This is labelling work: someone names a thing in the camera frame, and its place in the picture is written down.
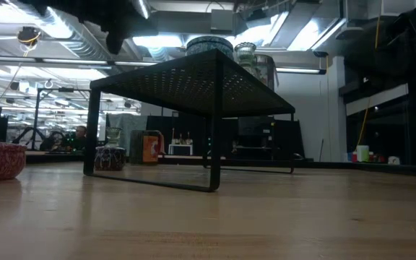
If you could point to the ceiling light tube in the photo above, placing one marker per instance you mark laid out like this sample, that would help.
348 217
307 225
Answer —
298 70
135 63

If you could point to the black aluminium table frame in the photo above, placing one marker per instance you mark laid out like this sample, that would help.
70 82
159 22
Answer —
56 158

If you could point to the small white object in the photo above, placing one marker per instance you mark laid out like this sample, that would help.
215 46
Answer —
394 160

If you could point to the smooth silver ceiling duct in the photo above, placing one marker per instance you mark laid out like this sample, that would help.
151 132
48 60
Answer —
143 9

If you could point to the blue patterned candle tin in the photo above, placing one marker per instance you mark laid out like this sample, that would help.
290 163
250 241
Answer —
209 45

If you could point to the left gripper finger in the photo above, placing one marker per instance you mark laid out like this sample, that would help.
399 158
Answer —
116 43

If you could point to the grey cloth cover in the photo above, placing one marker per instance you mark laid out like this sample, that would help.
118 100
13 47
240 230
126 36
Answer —
132 124

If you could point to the white green cup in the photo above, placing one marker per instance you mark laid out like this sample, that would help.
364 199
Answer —
362 153

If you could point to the purple patterned candle tin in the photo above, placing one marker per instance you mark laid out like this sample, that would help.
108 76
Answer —
110 159

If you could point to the clear glass candlestick holder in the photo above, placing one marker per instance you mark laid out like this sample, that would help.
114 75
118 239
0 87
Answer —
246 54
113 135

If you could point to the black cabinet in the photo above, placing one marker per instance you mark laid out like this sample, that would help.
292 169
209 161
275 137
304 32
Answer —
258 137

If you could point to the small white table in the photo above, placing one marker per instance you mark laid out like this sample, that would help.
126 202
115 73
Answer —
180 145

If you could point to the black perforated metal shelf riser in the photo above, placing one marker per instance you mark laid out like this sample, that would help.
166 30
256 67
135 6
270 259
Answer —
179 83

